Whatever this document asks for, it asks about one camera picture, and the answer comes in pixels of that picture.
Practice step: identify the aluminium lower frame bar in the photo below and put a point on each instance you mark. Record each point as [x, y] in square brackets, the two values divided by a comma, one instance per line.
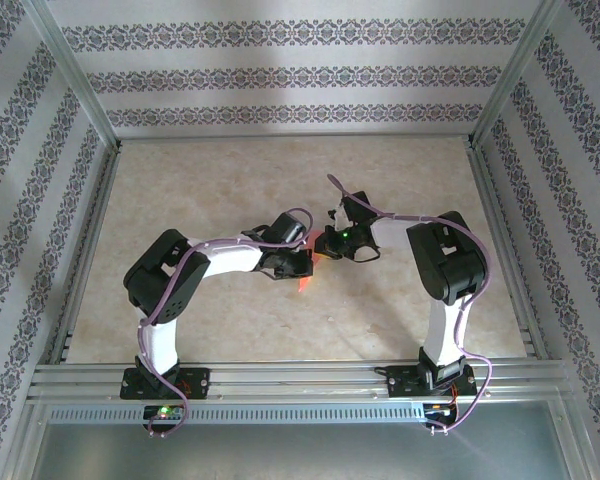
[572, 440]
[22, 440]

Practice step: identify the thin aluminium rail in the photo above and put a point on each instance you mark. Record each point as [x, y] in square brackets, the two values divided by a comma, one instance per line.
[295, 136]

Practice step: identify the aluminium rail beam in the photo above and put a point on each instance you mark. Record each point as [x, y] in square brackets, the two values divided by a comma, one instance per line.
[305, 380]

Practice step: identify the controller board with green light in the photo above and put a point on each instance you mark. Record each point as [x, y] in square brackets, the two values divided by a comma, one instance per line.
[164, 412]

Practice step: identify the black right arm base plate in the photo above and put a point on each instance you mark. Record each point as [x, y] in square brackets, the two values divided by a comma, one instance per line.
[405, 382]

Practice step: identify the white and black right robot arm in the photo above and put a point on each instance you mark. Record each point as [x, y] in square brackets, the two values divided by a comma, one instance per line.
[445, 335]

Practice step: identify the grey metal sheet panel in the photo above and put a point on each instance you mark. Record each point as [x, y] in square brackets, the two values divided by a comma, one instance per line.
[300, 455]

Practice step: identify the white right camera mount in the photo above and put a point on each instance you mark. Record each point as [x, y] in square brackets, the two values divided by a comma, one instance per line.
[337, 218]

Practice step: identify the controller board with yellow light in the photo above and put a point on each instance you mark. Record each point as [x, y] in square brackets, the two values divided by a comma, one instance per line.
[437, 410]

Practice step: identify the pink paper sheet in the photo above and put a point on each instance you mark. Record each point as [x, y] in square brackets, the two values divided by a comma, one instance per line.
[315, 242]

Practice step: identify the aluminium side rail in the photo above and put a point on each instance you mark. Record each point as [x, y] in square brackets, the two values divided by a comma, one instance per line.
[100, 200]
[492, 200]

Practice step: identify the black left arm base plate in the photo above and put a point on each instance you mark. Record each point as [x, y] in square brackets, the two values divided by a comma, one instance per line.
[197, 382]

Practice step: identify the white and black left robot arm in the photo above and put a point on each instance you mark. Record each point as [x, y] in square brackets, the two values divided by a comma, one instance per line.
[160, 345]

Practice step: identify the aluminium corner post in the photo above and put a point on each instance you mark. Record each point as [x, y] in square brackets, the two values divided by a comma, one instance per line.
[75, 75]
[513, 75]

